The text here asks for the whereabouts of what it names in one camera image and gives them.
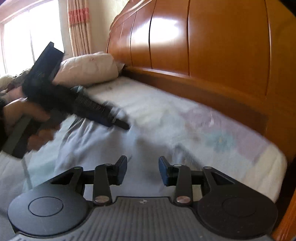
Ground right pink curtain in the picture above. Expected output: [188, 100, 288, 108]
[67, 0, 92, 57]

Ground window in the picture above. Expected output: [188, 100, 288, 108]
[1, 1, 64, 75]

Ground person left hand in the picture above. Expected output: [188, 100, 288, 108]
[1, 98, 65, 158]

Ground grey striped pants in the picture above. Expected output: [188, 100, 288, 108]
[23, 117, 202, 197]

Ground green folded garment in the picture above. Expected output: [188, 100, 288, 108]
[0, 68, 31, 93]

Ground blue baseball cap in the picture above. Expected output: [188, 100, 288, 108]
[71, 86, 87, 94]

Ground wooden headboard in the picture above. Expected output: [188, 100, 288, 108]
[107, 1, 295, 240]

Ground pink folded quilt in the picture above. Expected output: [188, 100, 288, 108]
[53, 52, 124, 87]

